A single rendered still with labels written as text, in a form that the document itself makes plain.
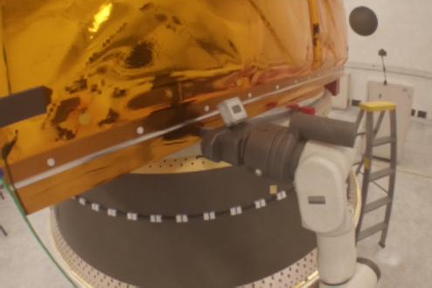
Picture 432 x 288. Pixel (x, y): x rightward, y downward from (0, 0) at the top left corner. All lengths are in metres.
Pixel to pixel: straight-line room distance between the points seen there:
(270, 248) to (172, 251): 0.32
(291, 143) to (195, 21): 0.24
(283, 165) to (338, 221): 0.11
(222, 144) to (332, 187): 0.19
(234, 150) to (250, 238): 0.42
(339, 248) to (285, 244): 0.45
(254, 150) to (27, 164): 0.33
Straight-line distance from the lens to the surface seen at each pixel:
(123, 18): 0.30
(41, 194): 0.35
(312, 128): 0.29
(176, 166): 0.64
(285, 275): 0.83
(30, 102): 0.25
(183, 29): 0.35
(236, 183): 0.66
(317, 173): 0.26
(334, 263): 0.37
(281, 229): 0.76
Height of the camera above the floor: 1.93
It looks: 19 degrees down
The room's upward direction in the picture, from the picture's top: 4 degrees counter-clockwise
